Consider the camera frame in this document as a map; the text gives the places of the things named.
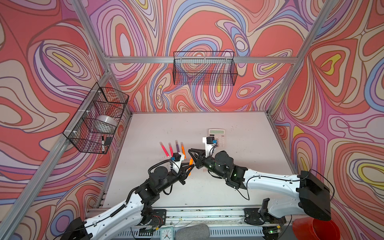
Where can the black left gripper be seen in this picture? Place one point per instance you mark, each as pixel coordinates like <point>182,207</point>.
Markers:
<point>181,175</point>

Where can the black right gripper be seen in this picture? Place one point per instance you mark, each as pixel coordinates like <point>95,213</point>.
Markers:
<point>199,158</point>

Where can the orange pen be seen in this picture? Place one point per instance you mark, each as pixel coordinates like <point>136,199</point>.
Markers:
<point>183,151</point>
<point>190,163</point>

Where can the pink pen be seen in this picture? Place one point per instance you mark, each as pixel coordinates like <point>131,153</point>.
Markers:
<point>165,150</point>
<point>171,149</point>

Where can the purple pen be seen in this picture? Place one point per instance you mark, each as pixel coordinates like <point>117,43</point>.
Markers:
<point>177,146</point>

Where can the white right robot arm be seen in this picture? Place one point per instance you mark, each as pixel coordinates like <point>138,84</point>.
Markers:
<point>301,194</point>

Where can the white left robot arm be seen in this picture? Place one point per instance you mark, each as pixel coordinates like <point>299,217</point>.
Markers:
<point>136,210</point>

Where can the pink desk calculator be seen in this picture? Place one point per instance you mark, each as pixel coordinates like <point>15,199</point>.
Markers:
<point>220,137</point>

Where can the small white clock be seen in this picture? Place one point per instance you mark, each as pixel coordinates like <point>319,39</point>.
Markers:
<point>167,234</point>

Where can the black marker in basket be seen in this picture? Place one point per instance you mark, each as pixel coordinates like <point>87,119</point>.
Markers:
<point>103,144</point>

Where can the silver tape roll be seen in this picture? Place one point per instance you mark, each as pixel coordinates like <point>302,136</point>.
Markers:
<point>107,119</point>

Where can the red bucket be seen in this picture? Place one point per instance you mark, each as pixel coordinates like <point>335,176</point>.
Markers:
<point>312,229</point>

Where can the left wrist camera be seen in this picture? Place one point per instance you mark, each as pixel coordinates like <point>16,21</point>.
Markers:
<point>176,162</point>

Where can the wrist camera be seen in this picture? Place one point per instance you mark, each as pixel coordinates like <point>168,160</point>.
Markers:
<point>176,162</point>
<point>210,145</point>

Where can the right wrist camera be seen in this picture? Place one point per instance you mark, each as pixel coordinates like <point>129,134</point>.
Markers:
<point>210,145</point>

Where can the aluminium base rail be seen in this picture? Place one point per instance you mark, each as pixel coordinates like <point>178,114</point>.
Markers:
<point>223,222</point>

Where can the black wire basket back wall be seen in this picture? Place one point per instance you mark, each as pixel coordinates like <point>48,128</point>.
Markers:
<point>204,68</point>

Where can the black wire basket wall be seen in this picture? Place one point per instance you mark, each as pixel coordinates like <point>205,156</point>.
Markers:
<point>204,68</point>
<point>85,131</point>

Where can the black wire basket left wall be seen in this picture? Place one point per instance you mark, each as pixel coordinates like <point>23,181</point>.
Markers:
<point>85,131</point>

